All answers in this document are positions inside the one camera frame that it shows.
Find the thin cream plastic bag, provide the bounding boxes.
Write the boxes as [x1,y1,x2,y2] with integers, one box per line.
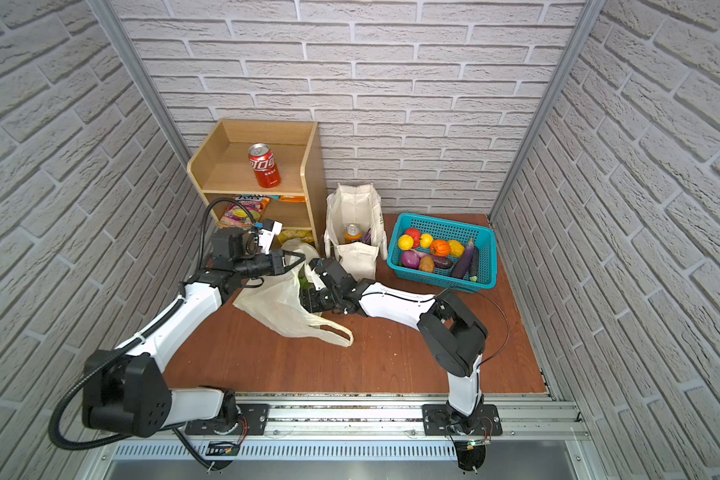
[233,239,354,347]

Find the purple candy bag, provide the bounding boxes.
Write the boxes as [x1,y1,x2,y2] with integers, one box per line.
[361,230,373,246]

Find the canvas tote bag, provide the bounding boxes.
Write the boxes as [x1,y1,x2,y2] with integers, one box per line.
[324,184,388,280]

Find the orange Fanta can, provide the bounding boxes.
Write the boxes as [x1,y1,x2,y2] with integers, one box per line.
[344,223,365,243]

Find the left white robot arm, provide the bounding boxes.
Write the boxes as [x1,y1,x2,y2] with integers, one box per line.
[82,228,306,438]

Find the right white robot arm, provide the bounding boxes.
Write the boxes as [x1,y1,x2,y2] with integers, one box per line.
[300,258,488,423]

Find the yellow chip bag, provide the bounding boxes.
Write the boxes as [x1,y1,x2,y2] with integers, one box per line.
[277,229,315,244]

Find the pink green candy bag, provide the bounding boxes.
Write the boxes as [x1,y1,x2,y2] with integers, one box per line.
[220,195,271,229]

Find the red cola can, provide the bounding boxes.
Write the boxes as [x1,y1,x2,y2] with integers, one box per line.
[248,143,281,189]

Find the wooden shelf unit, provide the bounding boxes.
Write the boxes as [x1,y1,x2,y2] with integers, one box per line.
[187,119,327,250]

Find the red toy tomato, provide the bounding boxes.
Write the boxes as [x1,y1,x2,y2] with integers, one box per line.
[405,228,421,248]

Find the orange toy pumpkin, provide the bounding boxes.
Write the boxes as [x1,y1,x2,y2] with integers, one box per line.
[430,239,451,257]

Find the purple toy eggplant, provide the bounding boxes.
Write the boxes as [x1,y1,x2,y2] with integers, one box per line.
[450,239,479,280]

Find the teal plastic basket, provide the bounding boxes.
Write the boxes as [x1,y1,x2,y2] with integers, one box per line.
[387,213,498,293]

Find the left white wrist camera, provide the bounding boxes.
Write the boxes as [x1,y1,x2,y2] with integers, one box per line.
[254,219,282,254]

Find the aluminium rail frame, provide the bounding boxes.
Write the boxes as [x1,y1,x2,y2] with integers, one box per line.
[74,391,595,480]

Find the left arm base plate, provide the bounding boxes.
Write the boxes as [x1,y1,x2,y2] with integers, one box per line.
[185,403,270,437]

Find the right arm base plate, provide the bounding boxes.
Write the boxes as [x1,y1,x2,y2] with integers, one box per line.
[422,403,503,437]

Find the left black cable conduit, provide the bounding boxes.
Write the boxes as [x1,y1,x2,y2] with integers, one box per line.
[47,197,259,451]

